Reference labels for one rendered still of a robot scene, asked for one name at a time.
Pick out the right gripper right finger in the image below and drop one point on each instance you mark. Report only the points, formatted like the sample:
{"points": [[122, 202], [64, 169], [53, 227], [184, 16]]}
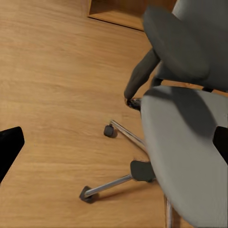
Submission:
{"points": [[220, 141]]}

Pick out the swivel chair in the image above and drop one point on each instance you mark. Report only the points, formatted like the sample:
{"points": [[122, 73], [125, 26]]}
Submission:
{"points": [[189, 45]]}

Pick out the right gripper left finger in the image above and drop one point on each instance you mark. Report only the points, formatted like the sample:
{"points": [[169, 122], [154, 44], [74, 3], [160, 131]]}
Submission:
{"points": [[11, 142]]}

